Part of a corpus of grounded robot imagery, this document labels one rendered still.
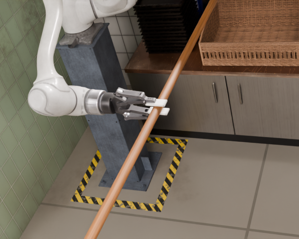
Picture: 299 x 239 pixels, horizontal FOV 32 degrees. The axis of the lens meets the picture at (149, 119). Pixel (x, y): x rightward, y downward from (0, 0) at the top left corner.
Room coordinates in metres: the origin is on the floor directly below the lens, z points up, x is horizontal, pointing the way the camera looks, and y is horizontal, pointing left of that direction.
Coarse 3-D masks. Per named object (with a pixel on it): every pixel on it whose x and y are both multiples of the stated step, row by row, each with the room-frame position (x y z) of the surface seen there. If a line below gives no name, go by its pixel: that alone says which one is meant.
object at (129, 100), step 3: (129, 99) 1.46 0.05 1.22; (132, 99) 1.45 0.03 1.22; (135, 99) 1.44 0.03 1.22; (138, 99) 1.44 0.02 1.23; (117, 102) 1.47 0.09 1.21; (120, 102) 1.46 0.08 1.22; (123, 102) 1.45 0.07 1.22; (126, 102) 1.45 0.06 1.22; (129, 102) 1.44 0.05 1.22; (132, 102) 1.44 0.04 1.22; (135, 102) 1.43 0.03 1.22; (138, 102) 1.43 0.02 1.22; (141, 102) 1.42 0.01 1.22; (144, 102) 1.41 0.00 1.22; (117, 105) 1.46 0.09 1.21; (120, 105) 1.46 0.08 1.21; (123, 105) 1.45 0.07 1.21
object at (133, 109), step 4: (132, 104) 1.47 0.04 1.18; (120, 108) 1.46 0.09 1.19; (132, 108) 1.45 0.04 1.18; (136, 108) 1.45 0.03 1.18; (140, 108) 1.44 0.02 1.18; (144, 108) 1.44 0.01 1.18; (148, 108) 1.44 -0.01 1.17; (128, 112) 1.45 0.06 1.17; (132, 112) 1.44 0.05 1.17; (136, 112) 1.44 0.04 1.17; (140, 112) 1.43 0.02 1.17; (144, 112) 1.42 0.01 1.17
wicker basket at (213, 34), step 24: (264, 0) 2.66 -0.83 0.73; (288, 0) 2.59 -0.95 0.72; (216, 24) 2.71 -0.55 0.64; (240, 24) 2.70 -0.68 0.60; (264, 24) 2.63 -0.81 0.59; (288, 24) 2.56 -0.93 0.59; (216, 48) 2.38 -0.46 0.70; (240, 48) 2.31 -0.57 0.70; (264, 48) 2.25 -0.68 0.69; (288, 48) 2.19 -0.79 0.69
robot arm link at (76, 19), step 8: (64, 0) 2.33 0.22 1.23; (72, 0) 2.32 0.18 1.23; (80, 0) 2.32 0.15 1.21; (88, 0) 2.32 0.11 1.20; (64, 8) 2.32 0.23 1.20; (72, 8) 2.32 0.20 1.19; (80, 8) 2.31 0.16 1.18; (88, 8) 2.31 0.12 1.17; (64, 16) 2.33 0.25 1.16; (72, 16) 2.31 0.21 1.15; (80, 16) 2.31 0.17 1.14; (88, 16) 2.31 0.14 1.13; (64, 24) 2.34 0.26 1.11; (72, 24) 2.32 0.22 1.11; (80, 24) 2.32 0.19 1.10; (88, 24) 2.34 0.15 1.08; (72, 32) 2.33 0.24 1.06
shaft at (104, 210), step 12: (216, 0) 1.98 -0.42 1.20; (204, 12) 1.89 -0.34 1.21; (204, 24) 1.82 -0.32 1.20; (192, 36) 1.74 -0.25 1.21; (192, 48) 1.68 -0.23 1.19; (180, 60) 1.61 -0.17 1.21; (180, 72) 1.56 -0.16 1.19; (168, 84) 1.49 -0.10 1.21; (168, 96) 1.45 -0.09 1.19; (156, 108) 1.38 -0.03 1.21; (156, 120) 1.34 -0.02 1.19; (144, 132) 1.28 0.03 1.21; (132, 156) 1.19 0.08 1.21; (120, 180) 1.11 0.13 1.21; (108, 192) 1.08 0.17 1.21; (108, 204) 1.03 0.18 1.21; (96, 216) 1.00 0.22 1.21; (96, 228) 0.96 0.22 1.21
